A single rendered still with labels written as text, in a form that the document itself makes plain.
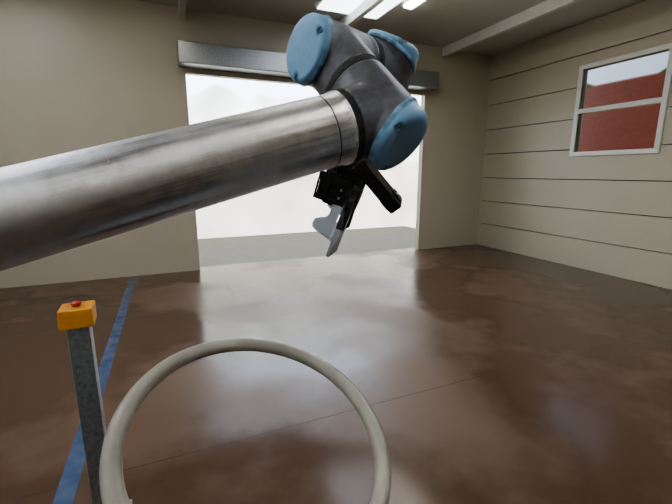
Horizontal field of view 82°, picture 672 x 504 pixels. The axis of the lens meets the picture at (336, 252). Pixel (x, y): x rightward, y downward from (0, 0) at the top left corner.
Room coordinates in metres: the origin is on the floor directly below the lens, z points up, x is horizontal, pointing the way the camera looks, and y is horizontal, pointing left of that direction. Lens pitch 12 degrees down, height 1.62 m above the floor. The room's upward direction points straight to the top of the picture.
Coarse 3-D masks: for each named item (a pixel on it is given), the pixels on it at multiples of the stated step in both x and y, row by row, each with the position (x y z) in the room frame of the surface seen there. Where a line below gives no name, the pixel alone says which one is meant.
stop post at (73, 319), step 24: (72, 312) 1.46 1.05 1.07; (96, 312) 1.59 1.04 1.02; (72, 336) 1.47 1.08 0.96; (72, 360) 1.47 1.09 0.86; (96, 360) 1.56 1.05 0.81; (96, 384) 1.50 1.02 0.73; (96, 408) 1.50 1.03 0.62; (96, 432) 1.49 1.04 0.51; (96, 456) 1.48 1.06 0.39; (96, 480) 1.48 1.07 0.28
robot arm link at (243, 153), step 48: (336, 96) 0.47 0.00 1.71; (384, 96) 0.48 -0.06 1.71; (144, 144) 0.37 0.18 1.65; (192, 144) 0.38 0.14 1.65; (240, 144) 0.40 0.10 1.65; (288, 144) 0.42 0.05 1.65; (336, 144) 0.45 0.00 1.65; (384, 144) 0.47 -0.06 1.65; (0, 192) 0.32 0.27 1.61; (48, 192) 0.33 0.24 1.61; (96, 192) 0.34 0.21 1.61; (144, 192) 0.36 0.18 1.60; (192, 192) 0.38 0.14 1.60; (240, 192) 0.42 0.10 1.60; (0, 240) 0.31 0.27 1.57; (48, 240) 0.33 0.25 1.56; (96, 240) 0.36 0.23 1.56
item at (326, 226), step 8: (336, 208) 0.70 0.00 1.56; (328, 216) 0.69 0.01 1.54; (336, 216) 0.69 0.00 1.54; (312, 224) 0.69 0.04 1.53; (320, 224) 0.69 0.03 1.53; (328, 224) 0.69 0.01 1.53; (336, 224) 0.68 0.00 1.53; (320, 232) 0.68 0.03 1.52; (328, 232) 0.68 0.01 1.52; (336, 232) 0.68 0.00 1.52; (336, 240) 0.67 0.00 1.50; (328, 248) 0.68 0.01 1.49; (336, 248) 0.68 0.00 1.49; (328, 256) 0.68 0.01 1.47
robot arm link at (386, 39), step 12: (372, 36) 0.64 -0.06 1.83; (384, 36) 0.63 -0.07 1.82; (396, 36) 0.63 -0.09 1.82; (384, 48) 0.62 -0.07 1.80; (396, 48) 0.63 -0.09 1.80; (408, 48) 0.63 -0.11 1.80; (384, 60) 0.61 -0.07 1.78; (396, 60) 0.63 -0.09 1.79; (408, 60) 0.64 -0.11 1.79; (396, 72) 0.63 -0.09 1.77; (408, 72) 0.65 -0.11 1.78; (408, 84) 0.67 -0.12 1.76
